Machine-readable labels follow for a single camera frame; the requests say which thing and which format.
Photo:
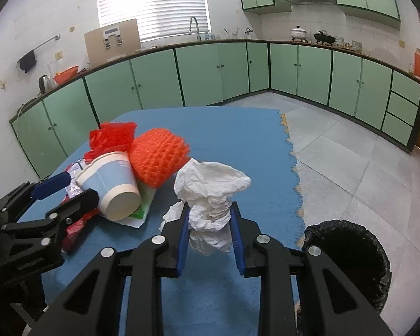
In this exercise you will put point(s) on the white tissue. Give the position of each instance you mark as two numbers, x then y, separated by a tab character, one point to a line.
207	188

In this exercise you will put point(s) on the steel electric kettle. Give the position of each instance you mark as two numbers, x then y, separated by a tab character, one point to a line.
45	84

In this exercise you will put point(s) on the red crinkled plastic wrapper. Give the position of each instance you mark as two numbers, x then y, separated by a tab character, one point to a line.
109	138

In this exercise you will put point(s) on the orange plastic basin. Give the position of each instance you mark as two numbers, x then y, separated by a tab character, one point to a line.
63	76

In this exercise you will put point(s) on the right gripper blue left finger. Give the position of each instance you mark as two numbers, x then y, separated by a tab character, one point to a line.
183	242

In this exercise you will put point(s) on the brown cardboard box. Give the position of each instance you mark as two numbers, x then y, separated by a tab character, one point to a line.
112	42

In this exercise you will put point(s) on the black cloth on rail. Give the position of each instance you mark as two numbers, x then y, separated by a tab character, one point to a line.
27	62

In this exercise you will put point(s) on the green lower kitchen cabinets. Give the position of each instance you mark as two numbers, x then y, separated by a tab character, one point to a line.
371	93

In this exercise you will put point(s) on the white purple snack wrapper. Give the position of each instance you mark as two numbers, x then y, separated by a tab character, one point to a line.
74	169

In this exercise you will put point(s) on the blue foam table mat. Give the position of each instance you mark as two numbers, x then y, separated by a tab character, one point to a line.
237	154

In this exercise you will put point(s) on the crushed red soda can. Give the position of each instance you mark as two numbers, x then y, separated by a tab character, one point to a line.
73	231

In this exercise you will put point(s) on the black wok pan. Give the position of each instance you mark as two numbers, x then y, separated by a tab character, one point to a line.
323	38

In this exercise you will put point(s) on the white cooking pot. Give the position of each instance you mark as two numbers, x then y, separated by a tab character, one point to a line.
298	34

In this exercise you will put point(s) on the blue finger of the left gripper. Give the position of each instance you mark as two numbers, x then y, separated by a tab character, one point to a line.
50	186

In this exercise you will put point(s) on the green white paper packet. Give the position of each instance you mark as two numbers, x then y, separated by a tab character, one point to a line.
138	218

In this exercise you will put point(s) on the chrome sink faucet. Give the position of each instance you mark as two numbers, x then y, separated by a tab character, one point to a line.
194	28

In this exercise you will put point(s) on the white window blinds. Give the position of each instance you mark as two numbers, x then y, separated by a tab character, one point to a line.
156	18

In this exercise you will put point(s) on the orange thermos flask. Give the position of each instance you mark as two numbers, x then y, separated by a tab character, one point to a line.
417	63

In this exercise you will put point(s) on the blue white paper cup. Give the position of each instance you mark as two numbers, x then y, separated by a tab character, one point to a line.
111	176

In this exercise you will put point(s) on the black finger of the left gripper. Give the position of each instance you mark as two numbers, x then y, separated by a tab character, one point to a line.
73	209

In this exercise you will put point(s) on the black trash bin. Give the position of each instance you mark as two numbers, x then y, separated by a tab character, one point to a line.
357	253

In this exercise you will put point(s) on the orange foam fruit net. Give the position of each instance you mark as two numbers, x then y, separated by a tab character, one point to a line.
156	155

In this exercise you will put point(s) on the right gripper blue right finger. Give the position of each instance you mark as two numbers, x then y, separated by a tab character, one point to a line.
237	239

